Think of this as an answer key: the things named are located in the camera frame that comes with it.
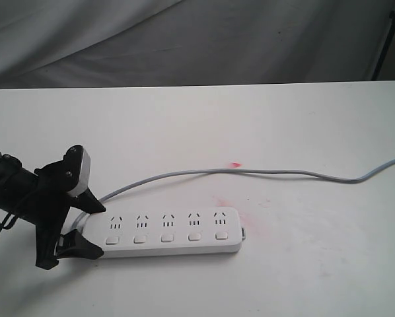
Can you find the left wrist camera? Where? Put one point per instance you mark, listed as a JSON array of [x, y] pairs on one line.
[[76, 166]]

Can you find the black tripod stand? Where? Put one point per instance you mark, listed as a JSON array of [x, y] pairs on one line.
[[385, 45]]

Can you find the white power strip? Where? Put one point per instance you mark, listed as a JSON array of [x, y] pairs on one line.
[[123, 233]]

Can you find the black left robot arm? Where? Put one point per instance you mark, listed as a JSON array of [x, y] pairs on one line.
[[18, 191]]

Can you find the grey backdrop cloth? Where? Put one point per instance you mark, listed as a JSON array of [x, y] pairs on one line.
[[79, 44]]

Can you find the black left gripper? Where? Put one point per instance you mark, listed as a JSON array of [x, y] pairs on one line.
[[53, 204]]

